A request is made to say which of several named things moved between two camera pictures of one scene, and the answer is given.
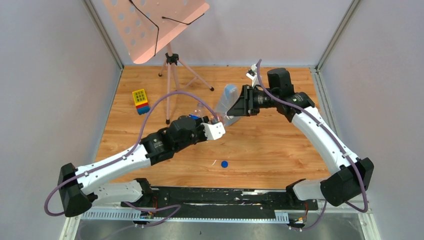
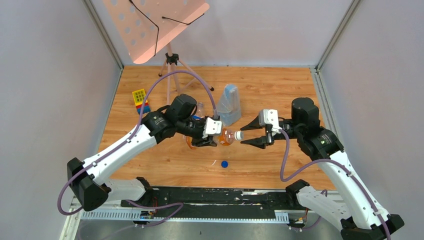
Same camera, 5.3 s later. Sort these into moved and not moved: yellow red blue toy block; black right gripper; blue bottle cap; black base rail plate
Moved: black right gripper
Not moved: black base rail plate; blue bottle cap; yellow red blue toy block
